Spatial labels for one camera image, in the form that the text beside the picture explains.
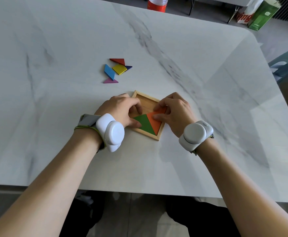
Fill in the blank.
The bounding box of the grey green wrist strap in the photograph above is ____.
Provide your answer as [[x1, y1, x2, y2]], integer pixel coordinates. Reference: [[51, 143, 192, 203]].
[[74, 114, 107, 153]]

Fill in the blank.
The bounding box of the square wooden puzzle tray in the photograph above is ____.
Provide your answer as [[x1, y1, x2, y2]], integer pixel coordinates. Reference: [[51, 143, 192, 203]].
[[128, 90, 168, 141]]

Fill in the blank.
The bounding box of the person's left hand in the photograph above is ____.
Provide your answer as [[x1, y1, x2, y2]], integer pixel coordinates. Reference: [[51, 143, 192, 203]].
[[95, 93, 143, 129]]

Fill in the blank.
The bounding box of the person's left forearm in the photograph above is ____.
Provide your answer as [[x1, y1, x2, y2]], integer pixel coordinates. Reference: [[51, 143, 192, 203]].
[[0, 127, 105, 237]]

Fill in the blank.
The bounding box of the white wrist tracker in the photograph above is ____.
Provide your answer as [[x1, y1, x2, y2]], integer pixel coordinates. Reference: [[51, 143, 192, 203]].
[[96, 113, 125, 153], [178, 120, 214, 153]]

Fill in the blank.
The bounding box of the person's right hand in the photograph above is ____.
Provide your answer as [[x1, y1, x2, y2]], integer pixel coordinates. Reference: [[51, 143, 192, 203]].
[[152, 92, 199, 139]]

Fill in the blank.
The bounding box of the person's right forearm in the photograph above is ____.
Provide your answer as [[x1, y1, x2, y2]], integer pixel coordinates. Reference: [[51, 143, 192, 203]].
[[196, 139, 288, 237]]

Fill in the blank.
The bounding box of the orange triangle puzzle piece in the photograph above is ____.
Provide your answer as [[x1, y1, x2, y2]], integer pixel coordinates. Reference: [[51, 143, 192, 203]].
[[146, 107, 168, 136]]

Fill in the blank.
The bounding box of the green carton box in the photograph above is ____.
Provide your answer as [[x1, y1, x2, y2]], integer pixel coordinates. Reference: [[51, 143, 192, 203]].
[[247, 0, 282, 31]]

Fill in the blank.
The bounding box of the person's right leg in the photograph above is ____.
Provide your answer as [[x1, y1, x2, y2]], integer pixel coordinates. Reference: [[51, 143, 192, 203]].
[[166, 197, 242, 237]]

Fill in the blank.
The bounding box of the yellow square puzzle piece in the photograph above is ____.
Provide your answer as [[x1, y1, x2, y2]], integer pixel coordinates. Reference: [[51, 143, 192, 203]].
[[112, 64, 128, 76]]

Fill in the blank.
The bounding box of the person's left leg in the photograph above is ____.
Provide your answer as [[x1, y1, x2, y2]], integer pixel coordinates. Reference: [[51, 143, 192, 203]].
[[59, 191, 106, 237]]

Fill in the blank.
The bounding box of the green triangle puzzle piece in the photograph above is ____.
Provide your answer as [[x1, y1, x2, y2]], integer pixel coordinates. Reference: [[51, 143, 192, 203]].
[[133, 114, 157, 136]]

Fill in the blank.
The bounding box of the plastic bottle with red label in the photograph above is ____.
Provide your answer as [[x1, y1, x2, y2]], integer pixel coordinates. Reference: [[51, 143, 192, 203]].
[[147, 0, 169, 13]]

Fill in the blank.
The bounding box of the person's leg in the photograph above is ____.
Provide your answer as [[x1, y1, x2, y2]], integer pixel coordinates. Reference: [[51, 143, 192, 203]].
[[59, 191, 106, 237], [166, 197, 242, 237]]

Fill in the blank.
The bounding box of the red and white bag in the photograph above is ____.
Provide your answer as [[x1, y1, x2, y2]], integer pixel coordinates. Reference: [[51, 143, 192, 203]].
[[236, 6, 255, 24]]

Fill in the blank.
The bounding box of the blue parallelogram puzzle piece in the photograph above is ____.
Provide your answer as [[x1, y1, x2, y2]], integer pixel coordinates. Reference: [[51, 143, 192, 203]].
[[104, 64, 116, 81]]

